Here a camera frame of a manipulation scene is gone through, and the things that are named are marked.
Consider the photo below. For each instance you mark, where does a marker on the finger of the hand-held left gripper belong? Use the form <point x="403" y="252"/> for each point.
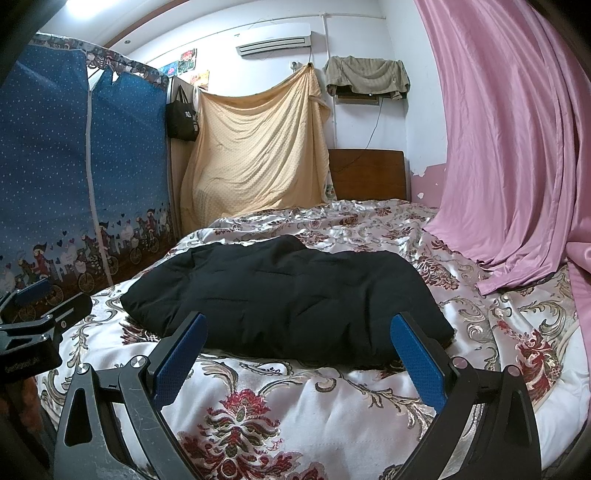
<point x="28" y="290"/>
<point x="69" y="310"/>

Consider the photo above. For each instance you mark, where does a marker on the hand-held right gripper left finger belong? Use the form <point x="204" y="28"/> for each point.
<point x="180" y="355"/>

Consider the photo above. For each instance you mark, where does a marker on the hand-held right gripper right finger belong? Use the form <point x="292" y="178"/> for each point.
<point x="418" y="360"/>

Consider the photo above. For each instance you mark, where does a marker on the black padded jacket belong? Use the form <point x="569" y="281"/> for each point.
<point x="286" y="295"/>

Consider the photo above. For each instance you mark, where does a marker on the floral satin bedspread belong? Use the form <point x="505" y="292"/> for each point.
<point x="300" y="406"/>

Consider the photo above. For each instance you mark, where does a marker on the blue printed fabric wardrobe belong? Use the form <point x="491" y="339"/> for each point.
<point x="46" y="161"/>

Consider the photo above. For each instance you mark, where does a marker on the wooden headboard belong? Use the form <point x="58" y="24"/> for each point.
<point x="369" y="175"/>

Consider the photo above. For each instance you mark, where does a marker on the floral patterned pillow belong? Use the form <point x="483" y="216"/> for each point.
<point x="330" y="190"/>

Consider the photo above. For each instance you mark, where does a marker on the hanging yellow sheet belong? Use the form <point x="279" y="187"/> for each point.
<point x="254" y="152"/>

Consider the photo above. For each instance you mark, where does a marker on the black tote bag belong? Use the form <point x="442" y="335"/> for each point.
<point x="182" y="120"/>

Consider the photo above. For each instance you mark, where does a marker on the pink curtain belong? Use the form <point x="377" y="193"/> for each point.
<point x="508" y="138"/>

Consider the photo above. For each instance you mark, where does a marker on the olive green cloth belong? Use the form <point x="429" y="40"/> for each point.
<point x="364" y="74"/>

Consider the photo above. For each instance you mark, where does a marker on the white air conditioner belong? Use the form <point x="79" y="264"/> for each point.
<point x="272" y="46"/>

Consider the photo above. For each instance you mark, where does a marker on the yellow wall picture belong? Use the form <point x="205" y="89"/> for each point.
<point x="200" y="79"/>

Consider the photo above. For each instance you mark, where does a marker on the wall-mounted box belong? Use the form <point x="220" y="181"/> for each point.
<point x="355" y="99"/>

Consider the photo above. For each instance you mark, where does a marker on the colourful wall picture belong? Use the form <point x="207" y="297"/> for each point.
<point x="187" y="61"/>

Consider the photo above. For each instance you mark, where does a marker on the white wall pipe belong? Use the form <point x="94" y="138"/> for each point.
<point x="327" y="37"/>

